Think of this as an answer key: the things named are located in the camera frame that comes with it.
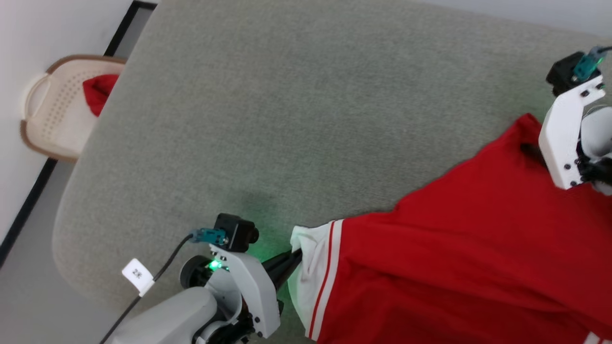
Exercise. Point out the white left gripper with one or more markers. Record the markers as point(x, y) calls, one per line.
point(248, 282)

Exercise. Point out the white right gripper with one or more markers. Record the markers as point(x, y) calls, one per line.
point(562, 138)

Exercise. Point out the red and white garment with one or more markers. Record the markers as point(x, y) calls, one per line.
point(454, 263)

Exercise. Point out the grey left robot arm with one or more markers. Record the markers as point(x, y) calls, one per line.
point(167, 317)

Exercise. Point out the red cloth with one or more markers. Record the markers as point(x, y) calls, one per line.
point(98, 93)

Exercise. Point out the black baseboard strip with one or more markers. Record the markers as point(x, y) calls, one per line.
point(28, 203)

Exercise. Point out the beige perforated laundry basket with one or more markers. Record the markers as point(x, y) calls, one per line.
point(57, 110)

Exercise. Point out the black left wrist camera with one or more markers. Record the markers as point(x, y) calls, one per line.
point(236, 231)

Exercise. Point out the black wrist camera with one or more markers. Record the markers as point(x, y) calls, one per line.
point(236, 231)
point(562, 71)

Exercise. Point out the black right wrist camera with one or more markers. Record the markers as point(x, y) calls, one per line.
point(562, 71)

